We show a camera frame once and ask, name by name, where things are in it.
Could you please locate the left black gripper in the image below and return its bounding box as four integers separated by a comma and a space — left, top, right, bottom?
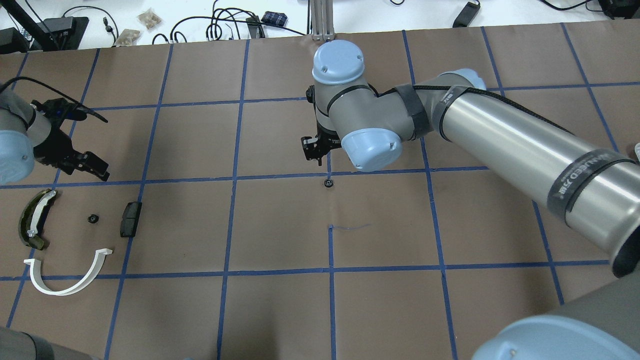
30, 98, 110, 182

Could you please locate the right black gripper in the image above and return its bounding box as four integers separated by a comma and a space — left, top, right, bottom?
301, 85, 342, 163

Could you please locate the white curved plastic piece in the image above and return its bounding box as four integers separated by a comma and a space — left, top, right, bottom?
23, 247, 113, 297

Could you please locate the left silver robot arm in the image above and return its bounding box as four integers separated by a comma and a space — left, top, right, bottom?
0, 89, 110, 185

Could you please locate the aluminium frame post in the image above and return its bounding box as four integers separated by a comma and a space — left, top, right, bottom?
307, 0, 335, 43

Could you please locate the black power adapter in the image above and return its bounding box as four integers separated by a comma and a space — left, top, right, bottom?
452, 0, 482, 28

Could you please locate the green brake shoe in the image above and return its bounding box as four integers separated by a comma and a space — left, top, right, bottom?
18, 188, 58, 251

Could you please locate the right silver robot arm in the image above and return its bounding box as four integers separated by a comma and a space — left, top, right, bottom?
301, 39, 640, 360

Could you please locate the bag of small parts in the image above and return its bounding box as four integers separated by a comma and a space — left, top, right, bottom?
136, 7, 163, 31

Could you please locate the blue checkered pouch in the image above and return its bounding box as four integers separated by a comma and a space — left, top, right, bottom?
260, 11, 289, 28

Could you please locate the black brake pad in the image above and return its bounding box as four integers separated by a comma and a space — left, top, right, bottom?
119, 202, 143, 239

